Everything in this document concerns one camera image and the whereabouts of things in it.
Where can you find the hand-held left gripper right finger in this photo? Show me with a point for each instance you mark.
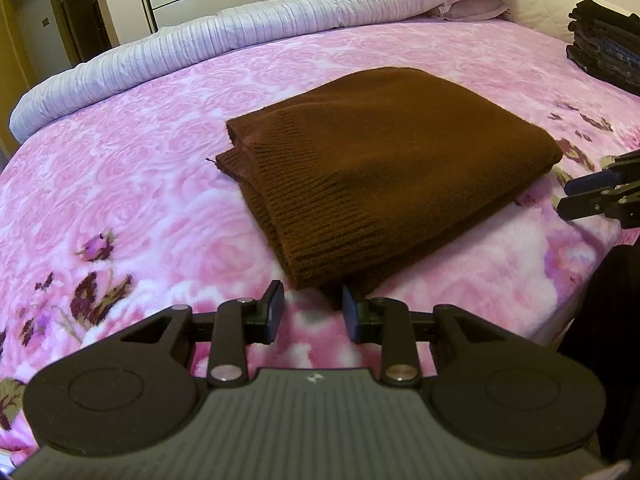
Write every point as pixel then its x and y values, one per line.
pixel 350 316

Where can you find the brown wooden door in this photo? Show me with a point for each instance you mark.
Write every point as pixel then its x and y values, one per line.
pixel 55 10

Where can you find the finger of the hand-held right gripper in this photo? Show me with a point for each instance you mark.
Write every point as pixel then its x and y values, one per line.
pixel 580 206
pixel 587 183

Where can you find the cream pillow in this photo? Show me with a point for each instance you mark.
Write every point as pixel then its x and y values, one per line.
pixel 542 2

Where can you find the pink rose-print blanket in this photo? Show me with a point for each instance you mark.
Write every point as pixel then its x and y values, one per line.
pixel 165 200

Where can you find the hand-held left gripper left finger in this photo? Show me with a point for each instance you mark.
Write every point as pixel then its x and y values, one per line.
pixel 273 312

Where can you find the pale lavender ribbed quilt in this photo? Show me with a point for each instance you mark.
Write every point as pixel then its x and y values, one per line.
pixel 210 35

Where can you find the stack of dark folded clothes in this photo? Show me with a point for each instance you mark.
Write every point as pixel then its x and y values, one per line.
pixel 607 40

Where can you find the brown knitted sweater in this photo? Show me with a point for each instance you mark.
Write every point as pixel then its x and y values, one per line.
pixel 390 160

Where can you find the person's dark clothing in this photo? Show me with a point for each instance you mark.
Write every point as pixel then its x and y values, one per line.
pixel 607 350

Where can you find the pale pink folded bedding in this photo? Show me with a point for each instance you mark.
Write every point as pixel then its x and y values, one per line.
pixel 470 7

